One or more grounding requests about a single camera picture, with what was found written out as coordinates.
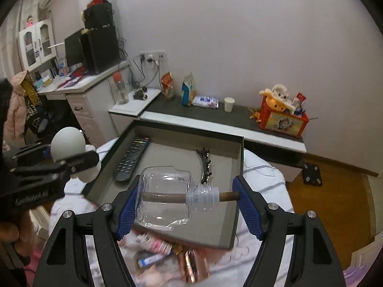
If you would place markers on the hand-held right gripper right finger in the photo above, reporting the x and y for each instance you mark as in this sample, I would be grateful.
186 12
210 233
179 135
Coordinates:
248 212

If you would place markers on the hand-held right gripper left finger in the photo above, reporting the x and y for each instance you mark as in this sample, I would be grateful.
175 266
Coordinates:
127 212

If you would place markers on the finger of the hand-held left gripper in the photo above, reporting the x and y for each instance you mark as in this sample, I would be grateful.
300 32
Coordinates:
30 154
80 161

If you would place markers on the white round night light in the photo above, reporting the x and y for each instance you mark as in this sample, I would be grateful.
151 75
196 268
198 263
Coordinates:
67 142

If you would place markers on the clear glass bottle with cork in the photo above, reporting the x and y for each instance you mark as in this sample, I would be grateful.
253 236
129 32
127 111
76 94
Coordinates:
161 182

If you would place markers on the blue white tube box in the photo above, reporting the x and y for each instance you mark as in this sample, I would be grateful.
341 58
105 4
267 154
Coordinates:
149 260

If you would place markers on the grey shallow storage box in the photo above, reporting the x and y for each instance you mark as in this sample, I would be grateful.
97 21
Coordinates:
179 155

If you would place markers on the person's left hand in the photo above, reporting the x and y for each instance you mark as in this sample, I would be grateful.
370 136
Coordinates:
8 230

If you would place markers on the black office chair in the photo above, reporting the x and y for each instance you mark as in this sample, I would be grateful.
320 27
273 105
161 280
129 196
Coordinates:
48 122

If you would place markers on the white bed quilt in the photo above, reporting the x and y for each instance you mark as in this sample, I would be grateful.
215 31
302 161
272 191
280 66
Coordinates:
263 173

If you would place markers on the pink jacket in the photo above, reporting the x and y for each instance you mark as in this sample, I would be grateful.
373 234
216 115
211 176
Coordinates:
16 107

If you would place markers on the black remote control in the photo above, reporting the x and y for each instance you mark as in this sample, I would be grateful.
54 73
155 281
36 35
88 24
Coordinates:
131 158

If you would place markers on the white desk with drawers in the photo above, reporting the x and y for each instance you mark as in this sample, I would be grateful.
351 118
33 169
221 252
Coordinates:
95 104

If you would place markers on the black hair clip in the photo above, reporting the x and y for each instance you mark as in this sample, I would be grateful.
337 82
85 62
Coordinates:
206 164

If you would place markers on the black floor scale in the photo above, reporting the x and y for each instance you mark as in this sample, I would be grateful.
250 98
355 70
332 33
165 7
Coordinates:
312 174

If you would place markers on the white side table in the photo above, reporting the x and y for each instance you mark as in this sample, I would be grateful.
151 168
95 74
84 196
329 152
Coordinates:
137 104

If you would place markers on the clear bottle with red cap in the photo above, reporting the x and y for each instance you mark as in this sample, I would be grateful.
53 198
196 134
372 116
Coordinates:
121 91

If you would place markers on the small black hair dryer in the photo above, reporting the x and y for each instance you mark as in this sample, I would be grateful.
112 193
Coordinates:
140 95

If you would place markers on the red fabric item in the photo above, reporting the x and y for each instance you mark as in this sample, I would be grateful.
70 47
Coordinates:
79 72

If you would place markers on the orange toy crate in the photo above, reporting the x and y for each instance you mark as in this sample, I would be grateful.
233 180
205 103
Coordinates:
282 124

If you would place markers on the small orange toy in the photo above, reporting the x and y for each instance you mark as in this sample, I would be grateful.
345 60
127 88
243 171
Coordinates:
255 116

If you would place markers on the dark-top low cabinet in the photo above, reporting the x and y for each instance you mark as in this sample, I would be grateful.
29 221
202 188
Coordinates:
197 116

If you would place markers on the white paper cup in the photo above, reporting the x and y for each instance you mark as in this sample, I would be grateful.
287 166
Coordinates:
229 105

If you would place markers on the white glass-door cabinet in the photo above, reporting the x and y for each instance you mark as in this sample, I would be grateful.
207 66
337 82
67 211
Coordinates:
36 44

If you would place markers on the white curtain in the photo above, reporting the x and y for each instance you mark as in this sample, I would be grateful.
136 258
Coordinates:
12 44

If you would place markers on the black monitor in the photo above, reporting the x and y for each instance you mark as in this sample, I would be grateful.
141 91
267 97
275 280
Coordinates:
73 50

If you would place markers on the black computer tower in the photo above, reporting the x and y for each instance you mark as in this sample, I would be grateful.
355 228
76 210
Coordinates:
100 50

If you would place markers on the yellow plush toy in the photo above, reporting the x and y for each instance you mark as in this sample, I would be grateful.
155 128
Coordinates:
276 103

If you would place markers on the orange snack bag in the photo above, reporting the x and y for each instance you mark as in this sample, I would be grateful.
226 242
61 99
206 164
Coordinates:
167 88

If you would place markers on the wet wipes pack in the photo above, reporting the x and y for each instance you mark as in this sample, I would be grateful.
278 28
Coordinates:
205 101

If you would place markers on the red card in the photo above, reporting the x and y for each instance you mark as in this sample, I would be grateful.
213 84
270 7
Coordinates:
300 101

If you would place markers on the white plush toy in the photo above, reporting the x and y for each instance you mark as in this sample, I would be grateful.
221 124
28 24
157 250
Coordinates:
280 92

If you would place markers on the purple cloth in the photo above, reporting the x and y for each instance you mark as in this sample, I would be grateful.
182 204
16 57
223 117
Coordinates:
356 276

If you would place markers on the blue white snack bag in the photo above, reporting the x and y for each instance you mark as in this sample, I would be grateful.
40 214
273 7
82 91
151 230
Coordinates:
187 91

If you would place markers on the small pink doll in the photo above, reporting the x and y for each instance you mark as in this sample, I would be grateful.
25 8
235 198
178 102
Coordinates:
30 21

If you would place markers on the black speaker box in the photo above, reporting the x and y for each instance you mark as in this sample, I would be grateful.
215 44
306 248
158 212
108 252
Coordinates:
98 16

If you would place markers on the white wall power outlet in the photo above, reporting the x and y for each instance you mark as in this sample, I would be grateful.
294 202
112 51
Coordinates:
152 56

